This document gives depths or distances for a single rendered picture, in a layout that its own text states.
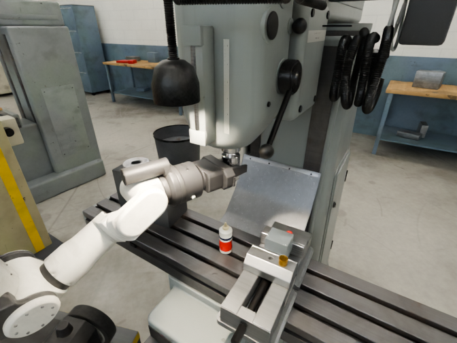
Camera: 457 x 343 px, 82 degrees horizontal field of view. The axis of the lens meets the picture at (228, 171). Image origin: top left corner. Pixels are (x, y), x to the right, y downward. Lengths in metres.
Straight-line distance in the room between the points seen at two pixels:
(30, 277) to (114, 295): 1.50
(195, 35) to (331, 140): 0.63
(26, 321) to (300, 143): 0.86
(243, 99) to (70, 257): 0.43
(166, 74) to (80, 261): 0.37
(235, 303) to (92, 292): 1.56
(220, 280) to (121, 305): 1.27
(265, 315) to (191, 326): 0.27
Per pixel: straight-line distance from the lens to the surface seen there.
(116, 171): 0.99
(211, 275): 0.81
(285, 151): 1.02
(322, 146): 0.97
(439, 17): 0.72
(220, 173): 0.61
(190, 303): 0.90
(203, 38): 0.49
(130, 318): 1.93
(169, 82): 0.40
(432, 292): 2.36
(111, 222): 0.54
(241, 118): 0.52
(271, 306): 0.67
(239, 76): 0.50
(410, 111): 4.83
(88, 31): 7.89
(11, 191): 2.30
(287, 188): 1.03
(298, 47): 0.65
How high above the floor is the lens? 1.55
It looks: 28 degrees down
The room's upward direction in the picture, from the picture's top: straight up
